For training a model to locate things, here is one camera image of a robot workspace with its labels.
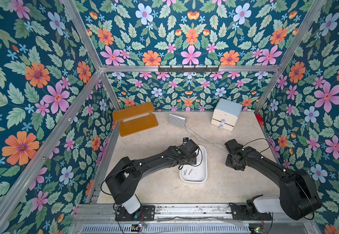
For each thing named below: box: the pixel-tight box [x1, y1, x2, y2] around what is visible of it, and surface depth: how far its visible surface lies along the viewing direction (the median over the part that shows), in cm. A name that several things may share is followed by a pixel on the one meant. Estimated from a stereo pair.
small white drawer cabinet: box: [210, 97, 244, 132], surface depth 104 cm
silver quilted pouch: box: [168, 113, 187, 128], surface depth 109 cm
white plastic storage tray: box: [179, 144, 208, 184], surface depth 88 cm
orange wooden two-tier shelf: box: [112, 101, 159, 137], surface depth 115 cm
